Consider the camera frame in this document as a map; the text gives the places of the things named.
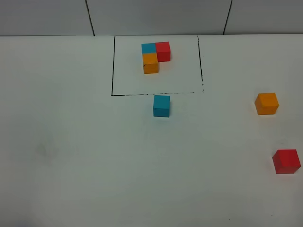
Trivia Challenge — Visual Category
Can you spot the template red cube block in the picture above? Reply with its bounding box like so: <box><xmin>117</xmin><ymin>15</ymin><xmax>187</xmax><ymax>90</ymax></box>
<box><xmin>155</xmin><ymin>42</ymin><xmax>171</xmax><ymax>62</ymax></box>

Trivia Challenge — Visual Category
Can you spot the template orange cube block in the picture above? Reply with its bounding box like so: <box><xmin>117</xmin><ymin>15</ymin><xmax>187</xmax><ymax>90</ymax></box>
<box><xmin>142</xmin><ymin>53</ymin><xmax>159</xmax><ymax>74</ymax></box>

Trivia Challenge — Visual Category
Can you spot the template blue cube block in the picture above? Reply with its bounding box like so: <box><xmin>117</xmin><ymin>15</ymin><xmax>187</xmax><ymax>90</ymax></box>
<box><xmin>141</xmin><ymin>43</ymin><xmax>157</xmax><ymax>54</ymax></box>

